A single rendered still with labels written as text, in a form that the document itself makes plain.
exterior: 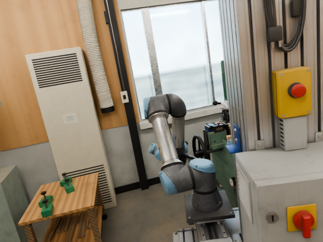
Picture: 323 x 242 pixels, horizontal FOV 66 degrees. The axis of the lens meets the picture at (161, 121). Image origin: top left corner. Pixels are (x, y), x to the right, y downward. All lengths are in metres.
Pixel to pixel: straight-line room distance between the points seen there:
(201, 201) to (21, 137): 2.37
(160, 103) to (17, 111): 2.09
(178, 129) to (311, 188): 0.95
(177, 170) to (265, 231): 0.58
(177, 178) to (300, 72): 0.68
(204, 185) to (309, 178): 0.63
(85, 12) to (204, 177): 2.16
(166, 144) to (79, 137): 1.66
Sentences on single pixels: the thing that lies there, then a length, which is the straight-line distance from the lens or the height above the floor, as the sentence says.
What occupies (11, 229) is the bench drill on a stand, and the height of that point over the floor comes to 0.23.
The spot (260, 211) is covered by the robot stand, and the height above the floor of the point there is 1.16.
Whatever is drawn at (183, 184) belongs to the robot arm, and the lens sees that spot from 1.18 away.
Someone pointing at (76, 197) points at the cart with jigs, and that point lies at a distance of 2.36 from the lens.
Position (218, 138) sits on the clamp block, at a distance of 1.92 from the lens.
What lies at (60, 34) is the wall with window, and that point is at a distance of 3.01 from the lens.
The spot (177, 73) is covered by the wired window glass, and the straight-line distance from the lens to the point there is 3.17.
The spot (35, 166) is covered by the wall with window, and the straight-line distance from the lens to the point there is 3.27.
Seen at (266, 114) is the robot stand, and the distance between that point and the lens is 0.81.
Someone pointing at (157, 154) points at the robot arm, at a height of 0.98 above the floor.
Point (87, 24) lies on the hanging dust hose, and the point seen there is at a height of 2.01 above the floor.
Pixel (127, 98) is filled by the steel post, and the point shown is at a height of 1.19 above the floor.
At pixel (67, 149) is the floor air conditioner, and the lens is 2.83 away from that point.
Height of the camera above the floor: 1.55
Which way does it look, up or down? 14 degrees down
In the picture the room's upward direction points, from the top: 9 degrees counter-clockwise
